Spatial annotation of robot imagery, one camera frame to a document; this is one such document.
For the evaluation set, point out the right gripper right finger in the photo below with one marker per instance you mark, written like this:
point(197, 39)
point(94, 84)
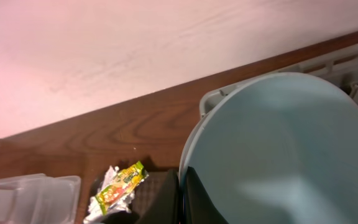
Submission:
point(198, 207)

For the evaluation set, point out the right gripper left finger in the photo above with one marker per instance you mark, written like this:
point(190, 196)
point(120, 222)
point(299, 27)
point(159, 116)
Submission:
point(162, 202)

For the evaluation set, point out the green yellow snack wrapper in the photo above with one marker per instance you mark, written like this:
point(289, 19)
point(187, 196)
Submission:
point(120, 186)

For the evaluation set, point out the white tissue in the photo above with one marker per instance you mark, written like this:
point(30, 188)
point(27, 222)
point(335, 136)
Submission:
point(94, 212)

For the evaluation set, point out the light blue small bowl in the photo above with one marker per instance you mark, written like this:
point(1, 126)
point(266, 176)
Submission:
point(283, 148)

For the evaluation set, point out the grey dishwasher rack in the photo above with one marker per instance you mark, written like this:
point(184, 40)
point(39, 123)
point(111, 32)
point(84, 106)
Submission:
point(353, 71)

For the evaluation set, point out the dark brown serving tray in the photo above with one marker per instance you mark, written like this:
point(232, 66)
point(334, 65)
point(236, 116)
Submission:
point(151, 193)

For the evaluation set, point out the clear plastic bin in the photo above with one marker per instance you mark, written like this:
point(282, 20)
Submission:
point(39, 199)

